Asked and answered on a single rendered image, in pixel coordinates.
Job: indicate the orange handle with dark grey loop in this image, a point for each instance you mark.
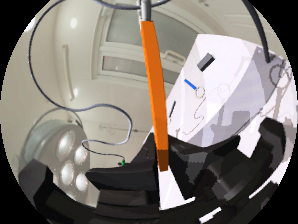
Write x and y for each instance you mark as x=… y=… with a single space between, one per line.
x=156 y=83

